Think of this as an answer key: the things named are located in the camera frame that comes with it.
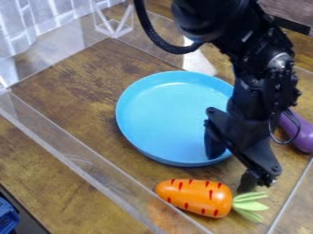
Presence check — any black cable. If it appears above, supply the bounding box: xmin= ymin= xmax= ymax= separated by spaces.
xmin=132 ymin=0 xmax=205 ymax=56

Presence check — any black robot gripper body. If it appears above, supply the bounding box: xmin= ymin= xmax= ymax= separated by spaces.
xmin=203 ymin=100 xmax=303 ymax=181

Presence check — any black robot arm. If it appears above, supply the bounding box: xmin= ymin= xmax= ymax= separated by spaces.
xmin=171 ymin=0 xmax=300 ymax=193

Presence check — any blue round plate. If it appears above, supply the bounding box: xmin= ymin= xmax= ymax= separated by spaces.
xmin=116 ymin=70 xmax=232 ymax=167

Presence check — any clear acrylic enclosure wall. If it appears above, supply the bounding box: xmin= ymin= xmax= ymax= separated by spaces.
xmin=0 ymin=0 xmax=313 ymax=234

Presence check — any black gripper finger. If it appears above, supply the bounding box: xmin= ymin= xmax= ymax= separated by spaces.
xmin=236 ymin=169 xmax=276 ymax=194
xmin=204 ymin=119 xmax=226 ymax=159

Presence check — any purple toy eggplant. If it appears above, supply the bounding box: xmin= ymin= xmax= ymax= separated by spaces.
xmin=278 ymin=111 xmax=313 ymax=154

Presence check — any orange toy carrot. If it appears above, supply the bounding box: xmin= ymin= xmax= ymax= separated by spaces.
xmin=155 ymin=179 xmax=267 ymax=223

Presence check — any blue object at corner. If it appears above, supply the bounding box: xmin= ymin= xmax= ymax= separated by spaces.
xmin=0 ymin=197 xmax=20 ymax=234

